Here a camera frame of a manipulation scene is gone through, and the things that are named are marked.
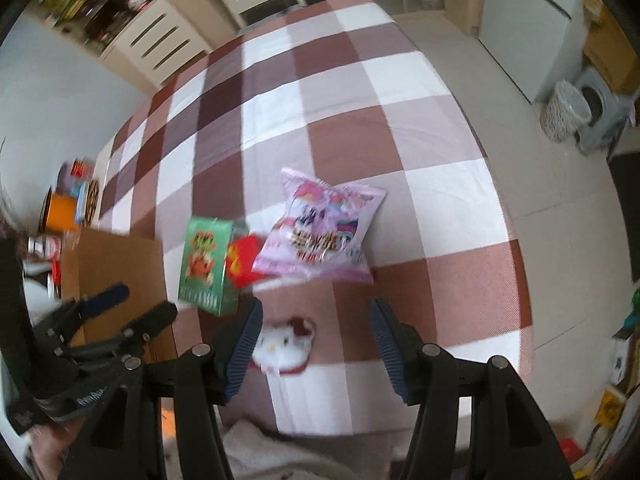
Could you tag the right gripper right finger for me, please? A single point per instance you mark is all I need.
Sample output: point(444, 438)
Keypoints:
point(424, 375)

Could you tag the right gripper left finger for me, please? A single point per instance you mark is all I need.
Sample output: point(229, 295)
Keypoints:
point(207, 376)

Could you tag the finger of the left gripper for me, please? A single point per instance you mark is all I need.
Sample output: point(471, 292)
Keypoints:
point(74, 313)
point(134, 336)

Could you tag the hello kitty plush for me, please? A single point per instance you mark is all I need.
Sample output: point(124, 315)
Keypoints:
point(284, 349)

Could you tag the green bricks box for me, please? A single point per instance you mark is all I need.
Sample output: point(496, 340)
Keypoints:
point(204, 277)

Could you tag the purple snack bag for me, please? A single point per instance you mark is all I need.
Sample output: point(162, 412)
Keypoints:
point(321, 232)

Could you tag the red lid jar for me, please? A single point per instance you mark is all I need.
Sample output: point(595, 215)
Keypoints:
point(45, 247)

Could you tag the orange container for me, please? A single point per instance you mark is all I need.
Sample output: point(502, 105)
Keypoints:
point(58, 213)

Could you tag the woven brown trivet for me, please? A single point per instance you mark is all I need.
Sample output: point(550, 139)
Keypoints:
point(91, 195)

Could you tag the blue tissue box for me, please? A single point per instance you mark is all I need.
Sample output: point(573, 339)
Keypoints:
point(81, 203)

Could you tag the purple container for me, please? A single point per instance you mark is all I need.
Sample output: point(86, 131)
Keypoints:
point(65, 182)

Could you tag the red cup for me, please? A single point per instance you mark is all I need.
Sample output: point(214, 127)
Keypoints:
point(82, 169)

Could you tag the grey step stool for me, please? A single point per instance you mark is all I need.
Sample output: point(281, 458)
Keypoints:
point(611, 114)

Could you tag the cardboard box on floor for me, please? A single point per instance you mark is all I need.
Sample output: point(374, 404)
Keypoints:
point(612, 55)

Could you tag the white refrigerator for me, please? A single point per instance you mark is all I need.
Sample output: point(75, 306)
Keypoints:
point(536, 42)

